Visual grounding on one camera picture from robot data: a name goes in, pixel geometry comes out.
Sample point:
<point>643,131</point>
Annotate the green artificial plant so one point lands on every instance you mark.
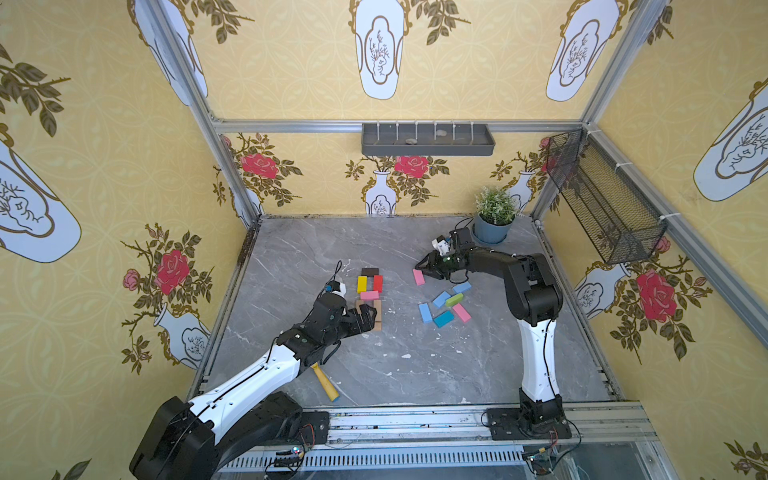
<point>495,206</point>

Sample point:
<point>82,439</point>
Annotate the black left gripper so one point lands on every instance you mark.
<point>354,314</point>

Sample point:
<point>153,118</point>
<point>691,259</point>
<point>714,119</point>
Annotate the blue plant pot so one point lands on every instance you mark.
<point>489,233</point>

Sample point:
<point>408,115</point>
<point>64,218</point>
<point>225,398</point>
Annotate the light blue block far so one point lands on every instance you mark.
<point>462,287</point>

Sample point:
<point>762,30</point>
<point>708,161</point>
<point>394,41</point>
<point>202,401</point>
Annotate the aluminium rail frame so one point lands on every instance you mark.
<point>610,440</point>

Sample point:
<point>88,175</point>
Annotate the green block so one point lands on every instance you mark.
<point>454,300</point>

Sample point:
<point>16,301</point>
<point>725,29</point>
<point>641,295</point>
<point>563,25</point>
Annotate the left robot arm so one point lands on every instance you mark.
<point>194,439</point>

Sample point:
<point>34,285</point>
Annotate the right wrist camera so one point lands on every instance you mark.
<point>458,241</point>

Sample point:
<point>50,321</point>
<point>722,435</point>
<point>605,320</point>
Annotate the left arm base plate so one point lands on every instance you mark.
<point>311,428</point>

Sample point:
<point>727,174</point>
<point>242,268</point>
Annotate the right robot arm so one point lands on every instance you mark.
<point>535,300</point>

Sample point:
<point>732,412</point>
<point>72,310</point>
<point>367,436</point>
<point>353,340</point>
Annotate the teal block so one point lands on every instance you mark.
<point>444,318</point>

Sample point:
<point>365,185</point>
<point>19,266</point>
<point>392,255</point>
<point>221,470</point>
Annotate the grey wall shelf tray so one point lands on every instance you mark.
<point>426,139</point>

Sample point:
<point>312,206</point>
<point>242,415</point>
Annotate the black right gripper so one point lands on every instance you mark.
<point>438,260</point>

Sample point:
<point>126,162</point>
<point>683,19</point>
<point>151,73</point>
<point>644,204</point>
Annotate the yellow toy shovel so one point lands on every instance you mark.
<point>327,385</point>

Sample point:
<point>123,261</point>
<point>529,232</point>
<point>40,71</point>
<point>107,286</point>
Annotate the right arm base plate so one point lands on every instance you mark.
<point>514,424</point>

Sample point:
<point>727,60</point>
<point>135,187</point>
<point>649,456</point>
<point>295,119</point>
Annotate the light blue long block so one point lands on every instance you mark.
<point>425,313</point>

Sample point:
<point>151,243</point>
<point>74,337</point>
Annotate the yellow block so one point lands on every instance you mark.
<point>362,284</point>

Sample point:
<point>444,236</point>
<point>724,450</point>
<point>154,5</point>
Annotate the light blue short block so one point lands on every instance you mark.
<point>441,299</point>

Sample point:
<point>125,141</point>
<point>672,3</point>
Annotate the black wire mesh basket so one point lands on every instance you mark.
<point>617,217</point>

